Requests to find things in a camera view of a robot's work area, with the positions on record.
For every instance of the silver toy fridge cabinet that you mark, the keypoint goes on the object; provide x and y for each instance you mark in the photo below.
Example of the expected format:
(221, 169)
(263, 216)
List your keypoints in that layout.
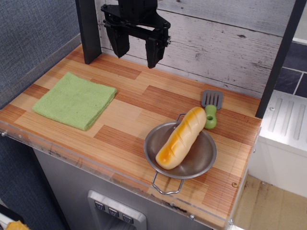
(127, 181)

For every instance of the silver metal pan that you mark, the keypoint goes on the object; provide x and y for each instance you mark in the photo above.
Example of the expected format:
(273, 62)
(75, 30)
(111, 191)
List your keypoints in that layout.
(199, 159)

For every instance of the white ridged appliance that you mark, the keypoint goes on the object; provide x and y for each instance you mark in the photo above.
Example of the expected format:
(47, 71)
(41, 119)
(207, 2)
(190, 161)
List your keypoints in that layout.
(280, 152)

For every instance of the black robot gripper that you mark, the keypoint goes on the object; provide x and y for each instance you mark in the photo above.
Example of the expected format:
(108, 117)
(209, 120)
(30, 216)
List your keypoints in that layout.
(138, 18)

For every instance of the grey spatula green handle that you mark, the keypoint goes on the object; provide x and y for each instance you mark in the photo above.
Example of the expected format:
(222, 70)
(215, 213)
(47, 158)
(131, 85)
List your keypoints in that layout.
(211, 101)

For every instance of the yellow object at corner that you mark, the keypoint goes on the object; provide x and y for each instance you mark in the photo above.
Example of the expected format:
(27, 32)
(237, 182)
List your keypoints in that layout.
(17, 225)

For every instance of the dark right vertical post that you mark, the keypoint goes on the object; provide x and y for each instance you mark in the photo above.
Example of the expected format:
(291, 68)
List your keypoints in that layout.
(290, 30)

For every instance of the green rag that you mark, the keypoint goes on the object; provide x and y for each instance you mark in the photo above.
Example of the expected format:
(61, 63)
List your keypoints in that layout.
(75, 102)

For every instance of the dark vertical post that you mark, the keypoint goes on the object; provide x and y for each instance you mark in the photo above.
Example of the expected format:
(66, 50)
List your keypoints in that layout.
(290, 30)
(89, 32)

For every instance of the ice dispenser button panel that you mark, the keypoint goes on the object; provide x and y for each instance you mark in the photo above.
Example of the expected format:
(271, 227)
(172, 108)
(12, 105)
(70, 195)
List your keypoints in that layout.
(110, 214)

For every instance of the dark left vertical post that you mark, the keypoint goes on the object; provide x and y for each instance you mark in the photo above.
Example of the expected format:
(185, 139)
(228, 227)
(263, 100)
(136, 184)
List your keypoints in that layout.
(89, 32)

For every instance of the toy bread loaf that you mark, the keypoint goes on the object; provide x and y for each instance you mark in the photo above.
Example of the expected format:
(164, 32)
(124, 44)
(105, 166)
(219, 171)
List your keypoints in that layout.
(181, 139)

